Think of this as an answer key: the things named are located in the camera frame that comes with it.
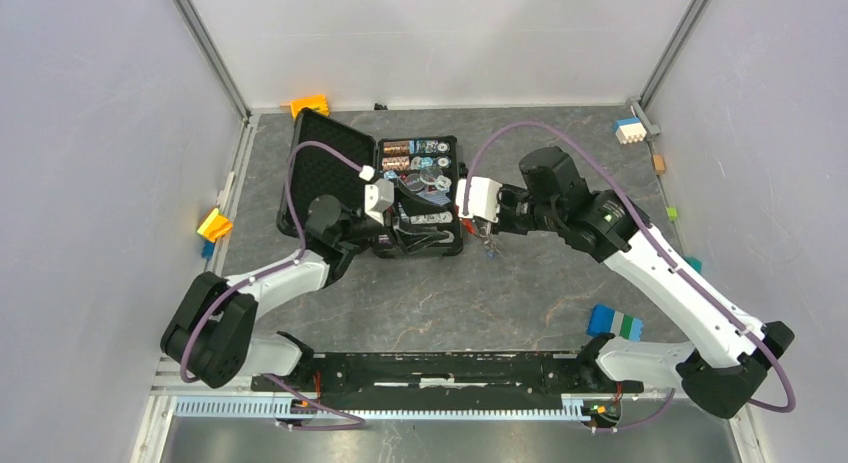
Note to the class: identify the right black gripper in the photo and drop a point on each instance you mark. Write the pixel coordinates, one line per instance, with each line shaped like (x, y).
(502, 225)

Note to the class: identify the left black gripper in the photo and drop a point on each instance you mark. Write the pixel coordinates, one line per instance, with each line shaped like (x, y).
(409, 241)

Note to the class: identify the red keyring carabiner with rings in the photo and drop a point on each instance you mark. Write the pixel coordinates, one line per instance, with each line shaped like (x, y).
(490, 247)

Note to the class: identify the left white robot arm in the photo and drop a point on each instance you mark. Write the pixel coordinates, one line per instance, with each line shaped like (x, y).
(211, 336)

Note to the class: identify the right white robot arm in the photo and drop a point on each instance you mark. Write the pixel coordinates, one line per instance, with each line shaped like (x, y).
(727, 353)

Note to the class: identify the black poker chip case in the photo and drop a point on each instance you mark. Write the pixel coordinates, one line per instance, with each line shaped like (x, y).
(332, 162)

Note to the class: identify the blue green brick stack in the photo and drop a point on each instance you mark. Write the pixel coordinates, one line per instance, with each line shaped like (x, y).
(603, 320)

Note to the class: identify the blue white toy block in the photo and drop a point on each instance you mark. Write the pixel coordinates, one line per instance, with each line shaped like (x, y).
(630, 130)

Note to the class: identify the small wooden cube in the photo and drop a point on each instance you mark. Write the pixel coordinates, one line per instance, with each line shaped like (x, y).
(659, 164)

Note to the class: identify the yellow orange toy block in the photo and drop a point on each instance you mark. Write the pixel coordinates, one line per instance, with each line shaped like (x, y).
(214, 226)

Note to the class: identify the small blue block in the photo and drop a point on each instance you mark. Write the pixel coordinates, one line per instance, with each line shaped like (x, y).
(207, 250)

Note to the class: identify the teal cube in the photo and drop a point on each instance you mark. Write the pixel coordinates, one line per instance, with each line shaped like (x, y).
(694, 263)

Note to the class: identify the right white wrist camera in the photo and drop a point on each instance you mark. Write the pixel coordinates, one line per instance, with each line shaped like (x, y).
(479, 199)

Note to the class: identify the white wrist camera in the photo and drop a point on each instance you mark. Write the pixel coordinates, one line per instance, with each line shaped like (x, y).
(378, 199)
(479, 199)

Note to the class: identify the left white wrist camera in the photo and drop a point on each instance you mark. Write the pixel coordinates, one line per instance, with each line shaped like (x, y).
(378, 199)

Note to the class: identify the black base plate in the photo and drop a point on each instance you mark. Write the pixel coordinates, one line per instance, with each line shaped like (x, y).
(521, 380)

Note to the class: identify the white cable comb rail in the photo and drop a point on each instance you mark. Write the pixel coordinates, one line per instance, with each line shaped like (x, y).
(280, 407)

